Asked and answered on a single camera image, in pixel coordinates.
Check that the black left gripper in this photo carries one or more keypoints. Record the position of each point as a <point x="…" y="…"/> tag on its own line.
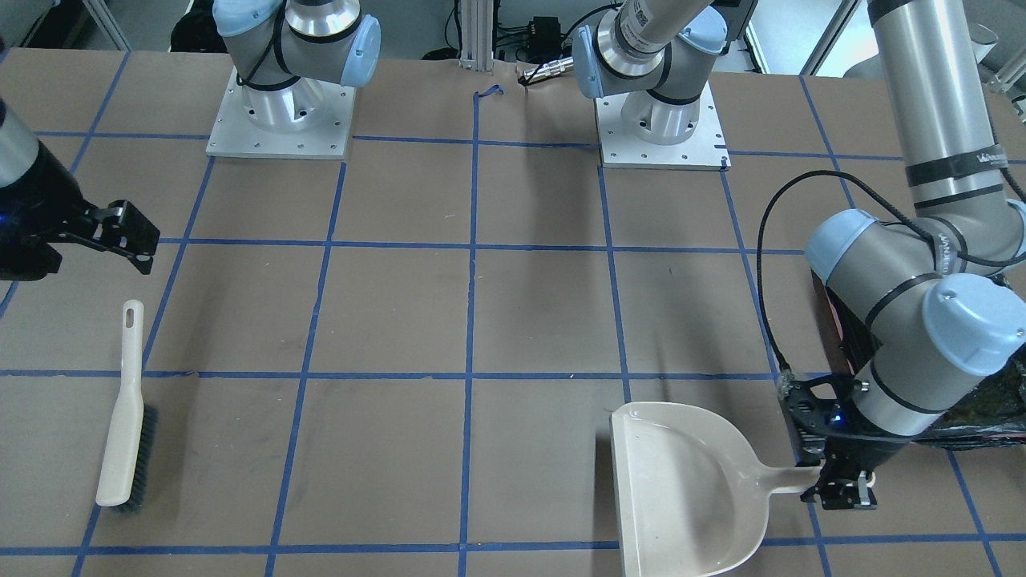
<point x="867" y="453"/>

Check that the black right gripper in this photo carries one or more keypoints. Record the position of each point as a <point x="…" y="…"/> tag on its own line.
<point x="38" y="189"/>

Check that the beige plastic dustpan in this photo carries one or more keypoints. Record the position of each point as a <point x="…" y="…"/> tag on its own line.
<point x="693" y="499"/>

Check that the white brush black bristles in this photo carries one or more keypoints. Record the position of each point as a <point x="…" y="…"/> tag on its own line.
<point x="132" y="429"/>

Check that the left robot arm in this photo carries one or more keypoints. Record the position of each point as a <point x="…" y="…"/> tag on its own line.
<point x="963" y="220"/>

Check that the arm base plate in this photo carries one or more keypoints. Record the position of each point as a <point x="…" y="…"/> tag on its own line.
<point x="309" y="120"/>
<point x="638" y="132"/>

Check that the aluminium frame post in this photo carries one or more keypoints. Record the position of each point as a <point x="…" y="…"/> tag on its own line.
<point x="476" y="28"/>

